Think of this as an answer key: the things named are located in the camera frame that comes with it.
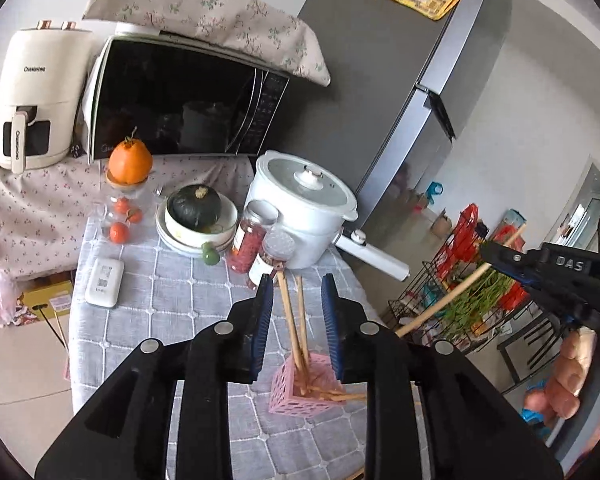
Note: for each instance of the white air fryer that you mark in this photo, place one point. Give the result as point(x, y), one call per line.
point(40, 85)

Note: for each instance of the dark grey refrigerator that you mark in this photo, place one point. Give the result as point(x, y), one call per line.
point(380, 85)

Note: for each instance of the floral dust cover cloth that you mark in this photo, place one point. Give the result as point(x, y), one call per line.
point(205, 15)

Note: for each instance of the glass door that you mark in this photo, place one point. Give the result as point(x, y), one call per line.
point(580, 205)

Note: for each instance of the pink perforated utensil holder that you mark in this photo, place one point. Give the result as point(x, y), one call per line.
point(300, 400)

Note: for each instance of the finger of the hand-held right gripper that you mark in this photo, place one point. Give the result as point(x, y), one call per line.
point(535, 282)
point(505, 254)

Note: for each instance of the person's right hand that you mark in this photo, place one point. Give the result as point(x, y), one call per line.
point(575, 375)

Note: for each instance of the red plastic bag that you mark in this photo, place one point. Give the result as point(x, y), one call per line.
point(462, 240)

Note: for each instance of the white plate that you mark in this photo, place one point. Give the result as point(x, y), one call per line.
point(172, 244)

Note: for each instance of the brown cardboard box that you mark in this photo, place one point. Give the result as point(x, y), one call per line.
point(442, 222)

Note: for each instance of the glass jar with wooden lid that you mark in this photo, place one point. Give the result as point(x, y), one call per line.
point(127, 191)

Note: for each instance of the white ceramic bowl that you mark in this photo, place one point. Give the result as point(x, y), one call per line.
point(222, 232)

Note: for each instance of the blue plastic stool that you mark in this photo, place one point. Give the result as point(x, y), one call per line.
point(535, 417)

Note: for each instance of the small green fruit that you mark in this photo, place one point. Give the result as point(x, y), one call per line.
point(209, 255)

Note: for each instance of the black microwave oven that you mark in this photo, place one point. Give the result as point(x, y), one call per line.
point(180, 105)

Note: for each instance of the floral pink tablecloth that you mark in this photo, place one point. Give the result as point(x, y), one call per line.
point(30, 210)

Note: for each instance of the grey checked tablecloth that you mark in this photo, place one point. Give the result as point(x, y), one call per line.
point(155, 320)

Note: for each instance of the white pocket router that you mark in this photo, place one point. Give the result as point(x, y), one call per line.
point(105, 282)

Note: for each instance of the jar of red berries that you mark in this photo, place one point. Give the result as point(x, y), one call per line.
point(245, 245)

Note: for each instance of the black chair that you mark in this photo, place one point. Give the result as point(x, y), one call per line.
point(535, 340)

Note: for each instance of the jar of brown spice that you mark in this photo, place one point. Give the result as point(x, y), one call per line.
point(270, 265)

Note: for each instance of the bunch of bamboo chopsticks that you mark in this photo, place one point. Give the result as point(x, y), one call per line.
point(301, 320)

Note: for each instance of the bunch of green vegetables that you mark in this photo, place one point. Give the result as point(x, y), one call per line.
point(475, 305)

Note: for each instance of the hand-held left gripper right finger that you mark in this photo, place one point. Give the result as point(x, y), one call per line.
point(330, 325)

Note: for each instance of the dark green squash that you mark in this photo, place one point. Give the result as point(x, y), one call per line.
point(195, 205)

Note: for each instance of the small tangerine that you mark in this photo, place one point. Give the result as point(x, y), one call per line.
point(121, 205)
point(135, 216)
point(118, 232)

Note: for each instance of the yellow cardboard box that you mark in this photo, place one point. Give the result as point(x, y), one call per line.
point(45, 300)

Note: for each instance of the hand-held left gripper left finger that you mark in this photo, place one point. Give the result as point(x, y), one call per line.
point(265, 320)

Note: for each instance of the white electric cooking pot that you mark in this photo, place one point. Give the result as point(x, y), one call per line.
point(300, 220)

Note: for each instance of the single bamboo chopstick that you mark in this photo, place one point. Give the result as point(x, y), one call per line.
point(455, 295)

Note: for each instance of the large orange fruit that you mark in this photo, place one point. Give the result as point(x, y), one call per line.
point(129, 157)

